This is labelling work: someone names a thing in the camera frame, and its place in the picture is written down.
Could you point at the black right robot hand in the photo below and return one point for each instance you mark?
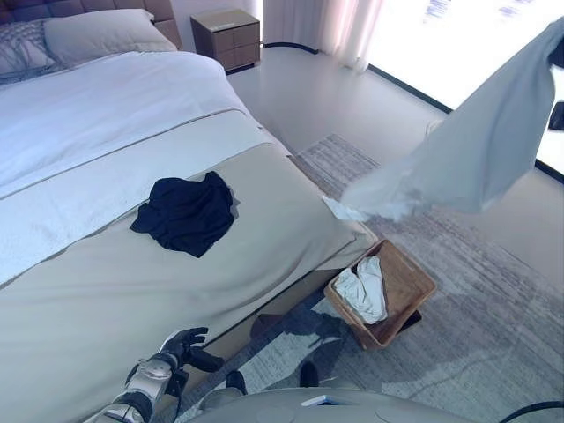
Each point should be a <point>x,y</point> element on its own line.
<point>558,59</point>

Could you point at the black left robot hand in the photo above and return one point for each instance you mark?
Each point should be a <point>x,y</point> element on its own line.
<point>185,348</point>

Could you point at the white cotton shirt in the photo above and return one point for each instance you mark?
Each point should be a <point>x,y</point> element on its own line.
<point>476,154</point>
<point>361,295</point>

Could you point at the black cotton shirt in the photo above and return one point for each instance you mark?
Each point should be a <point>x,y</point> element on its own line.
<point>185,211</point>

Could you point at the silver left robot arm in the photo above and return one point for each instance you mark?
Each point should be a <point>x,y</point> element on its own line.
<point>145,383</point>

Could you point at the brown woven basket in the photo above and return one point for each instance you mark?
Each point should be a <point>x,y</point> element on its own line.
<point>410,286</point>

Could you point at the silver left robot leg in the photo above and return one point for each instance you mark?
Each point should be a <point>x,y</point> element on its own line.
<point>235,381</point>

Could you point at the small oval beige rug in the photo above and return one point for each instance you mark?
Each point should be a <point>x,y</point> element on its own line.
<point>434,125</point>

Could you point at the grey robot torso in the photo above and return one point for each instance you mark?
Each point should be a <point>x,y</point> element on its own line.
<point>330,412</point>

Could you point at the white textured blanket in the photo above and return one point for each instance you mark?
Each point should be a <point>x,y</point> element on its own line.
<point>66,220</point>

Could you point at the sheer white curtain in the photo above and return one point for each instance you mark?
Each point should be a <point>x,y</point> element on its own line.
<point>343,31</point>

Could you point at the white duvet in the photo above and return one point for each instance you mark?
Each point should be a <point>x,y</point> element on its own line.
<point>110,110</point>

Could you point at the large grey area rug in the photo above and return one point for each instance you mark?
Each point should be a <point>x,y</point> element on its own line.
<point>484,308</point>

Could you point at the brown wooden nightstand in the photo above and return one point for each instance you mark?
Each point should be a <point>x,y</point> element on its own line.
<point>233,44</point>

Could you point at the beige pillow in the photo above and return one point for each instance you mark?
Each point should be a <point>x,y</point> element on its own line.
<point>101,35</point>

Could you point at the grey patterned cushion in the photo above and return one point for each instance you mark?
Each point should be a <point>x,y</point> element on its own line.
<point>22,48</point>

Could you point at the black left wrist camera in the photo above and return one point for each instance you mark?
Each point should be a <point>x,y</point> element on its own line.
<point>180,382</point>

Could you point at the black floor rail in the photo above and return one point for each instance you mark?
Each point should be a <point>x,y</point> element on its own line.
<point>286,45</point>

